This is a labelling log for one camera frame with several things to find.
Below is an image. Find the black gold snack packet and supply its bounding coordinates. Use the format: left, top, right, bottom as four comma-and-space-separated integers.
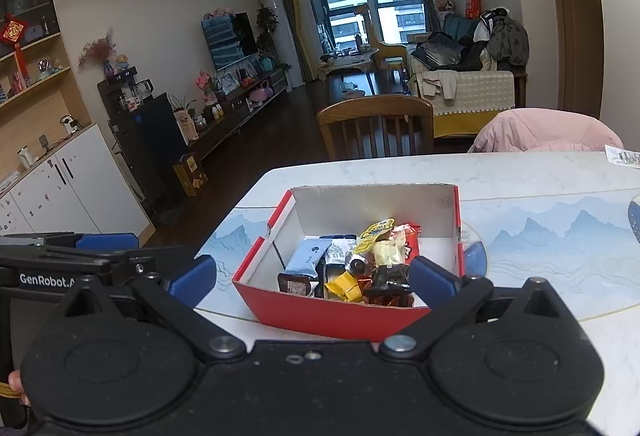
367, 264, 411, 297

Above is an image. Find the red orange snack bag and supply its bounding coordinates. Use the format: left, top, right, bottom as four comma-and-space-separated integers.
390, 223, 421, 265

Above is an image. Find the dark brown snack packet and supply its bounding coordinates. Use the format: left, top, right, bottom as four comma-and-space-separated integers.
277, 273, 320, 297

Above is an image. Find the white wooden sideboard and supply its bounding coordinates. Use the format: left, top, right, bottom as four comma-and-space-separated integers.
1, 125, 155, 245

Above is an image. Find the yellow cardboard box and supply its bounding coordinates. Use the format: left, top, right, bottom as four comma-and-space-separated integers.
172, 153, 208, 197

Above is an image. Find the yellow snack packet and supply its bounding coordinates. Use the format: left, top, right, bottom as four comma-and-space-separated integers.
324, 271, 363, 303

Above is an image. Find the red cardboard box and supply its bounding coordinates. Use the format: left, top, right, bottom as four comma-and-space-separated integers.
232, 184, 465, 342

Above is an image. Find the blue mountain table mat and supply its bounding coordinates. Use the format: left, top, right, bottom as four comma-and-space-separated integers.
198, 184, 639, 340

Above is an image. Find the light blue wipe packet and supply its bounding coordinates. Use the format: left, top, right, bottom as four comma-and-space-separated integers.
284, 238, 332, 279

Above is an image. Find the dark tv cabinet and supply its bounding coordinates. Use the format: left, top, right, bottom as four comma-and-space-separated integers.
188, 68, 288, 159

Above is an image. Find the pink jacket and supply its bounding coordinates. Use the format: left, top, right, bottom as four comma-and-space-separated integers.
469, 108, 625, 153

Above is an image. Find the wooden dining chair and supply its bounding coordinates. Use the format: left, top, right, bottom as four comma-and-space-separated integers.
317, 94, 435, 161

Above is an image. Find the sofa with white cover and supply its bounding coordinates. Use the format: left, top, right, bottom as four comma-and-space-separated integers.
406, 8, 531, 137

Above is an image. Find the white wrapper on table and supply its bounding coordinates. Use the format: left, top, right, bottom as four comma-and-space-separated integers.
605, 145, 640, 169

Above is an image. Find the television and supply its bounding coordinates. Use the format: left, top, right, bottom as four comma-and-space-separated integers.
201, 13, 258, 70

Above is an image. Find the wooden coffee table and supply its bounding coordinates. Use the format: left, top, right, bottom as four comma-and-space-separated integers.
318, 50, 378, 93

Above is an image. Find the yellow armchair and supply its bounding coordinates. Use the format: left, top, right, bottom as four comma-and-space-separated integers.
354, 4, 409, 72

